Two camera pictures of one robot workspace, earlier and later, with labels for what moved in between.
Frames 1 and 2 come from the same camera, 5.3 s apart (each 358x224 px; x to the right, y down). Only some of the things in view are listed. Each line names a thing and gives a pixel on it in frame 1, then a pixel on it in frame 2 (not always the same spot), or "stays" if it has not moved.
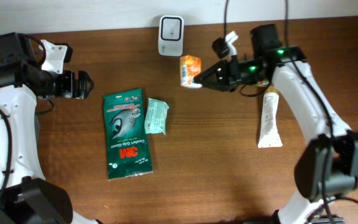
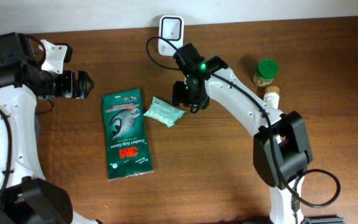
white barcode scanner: (171, 35) stays
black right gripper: (223, 73) to (199, 101)
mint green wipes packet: (155, 119) to (163, 111)
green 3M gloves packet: (127, 145) stays
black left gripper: (74, 88) stays
